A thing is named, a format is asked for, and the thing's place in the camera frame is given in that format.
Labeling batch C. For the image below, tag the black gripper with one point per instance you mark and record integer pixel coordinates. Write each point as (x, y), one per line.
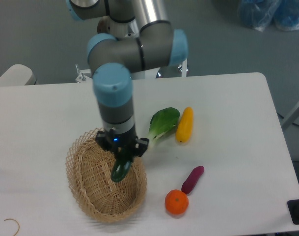
(112, 141)

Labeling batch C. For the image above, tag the dark green cucumber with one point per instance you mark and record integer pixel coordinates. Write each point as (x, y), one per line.
(123, 162)

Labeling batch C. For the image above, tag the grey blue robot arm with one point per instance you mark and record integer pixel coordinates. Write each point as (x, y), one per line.
(140, 37)

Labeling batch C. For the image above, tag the woven wicker basket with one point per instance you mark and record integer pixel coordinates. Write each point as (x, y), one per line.
(88, 169)

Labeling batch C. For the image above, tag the green bok choy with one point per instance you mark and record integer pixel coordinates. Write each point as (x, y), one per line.
(162, 123)

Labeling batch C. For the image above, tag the yellow squash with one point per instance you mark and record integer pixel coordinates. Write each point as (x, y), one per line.
(185, 126)

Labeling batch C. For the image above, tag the purple sweet potato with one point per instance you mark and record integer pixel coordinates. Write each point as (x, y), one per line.
(191, 181)

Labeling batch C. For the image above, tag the orange tangerine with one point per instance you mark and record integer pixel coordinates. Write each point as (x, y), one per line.
(176, 202)

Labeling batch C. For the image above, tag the beige chair back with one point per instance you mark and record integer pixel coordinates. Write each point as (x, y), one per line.
(18, 75)

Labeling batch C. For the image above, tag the black device at table edge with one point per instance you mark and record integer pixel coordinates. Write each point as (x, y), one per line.
(293, 206)

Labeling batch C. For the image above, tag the blue plastic bag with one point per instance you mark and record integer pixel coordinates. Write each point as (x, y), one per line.
(258, 14)

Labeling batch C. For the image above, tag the white frame at right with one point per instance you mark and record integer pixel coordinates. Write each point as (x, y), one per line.
(290, 117)

